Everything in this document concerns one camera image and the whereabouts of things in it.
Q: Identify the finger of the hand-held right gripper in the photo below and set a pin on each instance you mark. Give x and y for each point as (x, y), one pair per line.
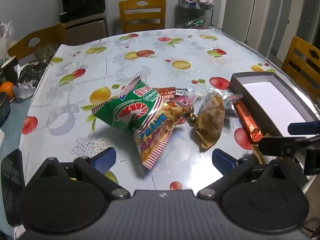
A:
(277, 146)
(302, 127)

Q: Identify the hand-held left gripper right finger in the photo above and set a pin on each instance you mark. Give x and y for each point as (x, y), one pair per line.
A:
(222, 158)

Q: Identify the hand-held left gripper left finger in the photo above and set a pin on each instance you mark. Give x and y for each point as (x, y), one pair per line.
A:
(106, 158)

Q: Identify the orange foil snack bar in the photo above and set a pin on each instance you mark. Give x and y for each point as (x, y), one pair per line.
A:
(247, 122)

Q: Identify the dark brown snack packet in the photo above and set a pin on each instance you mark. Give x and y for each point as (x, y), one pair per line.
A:
(210, 122)

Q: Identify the grey cardboard box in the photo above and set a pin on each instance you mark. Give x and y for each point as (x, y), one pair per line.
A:
(275, 97)

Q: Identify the green prawn cracker bag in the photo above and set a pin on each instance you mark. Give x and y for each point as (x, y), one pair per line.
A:
(130, 112)

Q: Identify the yellow striped packet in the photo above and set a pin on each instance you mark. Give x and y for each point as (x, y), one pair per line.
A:
(257, 155)

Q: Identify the clear packet of dark seeds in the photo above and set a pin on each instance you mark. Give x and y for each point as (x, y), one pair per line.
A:
(228, 108)

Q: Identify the gold wrapped candy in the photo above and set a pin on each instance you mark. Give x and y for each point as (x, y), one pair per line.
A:
(191, 117)

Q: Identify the wooden chair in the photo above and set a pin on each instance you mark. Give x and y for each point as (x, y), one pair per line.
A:
(300, 60)
(50, 33)
(142, 15)

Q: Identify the pink print clear packet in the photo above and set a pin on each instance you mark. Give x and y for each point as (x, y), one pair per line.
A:
(183, 100)

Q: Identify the dark glossy panel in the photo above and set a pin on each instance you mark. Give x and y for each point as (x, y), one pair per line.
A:
(12, 185)

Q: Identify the clear crumpled plastic bag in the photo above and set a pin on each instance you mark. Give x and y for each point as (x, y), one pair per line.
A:
(23, 91)

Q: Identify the black crinkled bag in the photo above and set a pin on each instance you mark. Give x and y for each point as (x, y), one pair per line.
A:
(32, 72)

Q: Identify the dark bowl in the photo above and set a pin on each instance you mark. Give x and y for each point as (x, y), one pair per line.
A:
(3, 110)

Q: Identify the fruit print tablecloth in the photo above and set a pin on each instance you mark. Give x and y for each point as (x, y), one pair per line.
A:
(175, 50)

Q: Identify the orange fruit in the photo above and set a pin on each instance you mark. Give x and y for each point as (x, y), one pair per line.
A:
(7, 88)

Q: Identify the clear bag on chair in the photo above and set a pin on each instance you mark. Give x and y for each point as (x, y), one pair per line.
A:
(46, 52)

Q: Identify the dark paper cup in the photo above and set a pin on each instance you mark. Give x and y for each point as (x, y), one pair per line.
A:
(8, 68)

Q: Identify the white interior door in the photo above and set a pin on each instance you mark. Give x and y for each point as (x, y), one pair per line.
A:
(240, 10)

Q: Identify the green wrapped sweets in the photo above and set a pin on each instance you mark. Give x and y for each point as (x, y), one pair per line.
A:
(196, 22)

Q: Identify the metal trolley cart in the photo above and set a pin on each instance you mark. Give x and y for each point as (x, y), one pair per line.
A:
(182, 10)

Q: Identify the thin white plastic bag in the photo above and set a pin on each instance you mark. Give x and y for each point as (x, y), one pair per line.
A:
(5, 40)

